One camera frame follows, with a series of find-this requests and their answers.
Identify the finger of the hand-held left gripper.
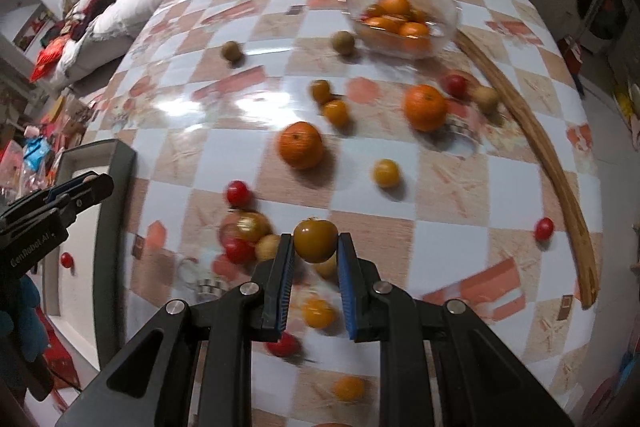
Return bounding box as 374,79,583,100
46,173,101,202
59,173,115,224

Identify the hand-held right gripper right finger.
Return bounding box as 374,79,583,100
338,232,574,427

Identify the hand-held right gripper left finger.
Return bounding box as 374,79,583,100
55,233,295,427

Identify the brownish yellow tomato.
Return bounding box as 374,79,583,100
293,218,339,264

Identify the grey rimmed white tray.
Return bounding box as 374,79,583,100
42,139,138,373

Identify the yellow cherry tomato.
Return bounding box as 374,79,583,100
333,375,367,403
310,79,333,104
234,212,271,243
372,159,401,188
322,100,350,126
303,298,336,329

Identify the blue packet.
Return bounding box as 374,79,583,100
22,138,54,172

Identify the brown longan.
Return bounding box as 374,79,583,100
221,40,245,64
472,86,500,112
331,31,356,56
254,234,281,263

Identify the red box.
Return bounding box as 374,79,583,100
42,321,82,389

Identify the red bag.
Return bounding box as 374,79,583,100
30,36,72,82

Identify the checkered tablecloth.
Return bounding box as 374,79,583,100
75,0,604,427

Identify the long wooden stick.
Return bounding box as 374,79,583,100
455,29,600,311

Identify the clear glass bowl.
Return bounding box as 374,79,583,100
345,0,460,59

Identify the round dark mirror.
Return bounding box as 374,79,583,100
575,0,632,54

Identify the black cable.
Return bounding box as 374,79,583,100
49,368,85,394

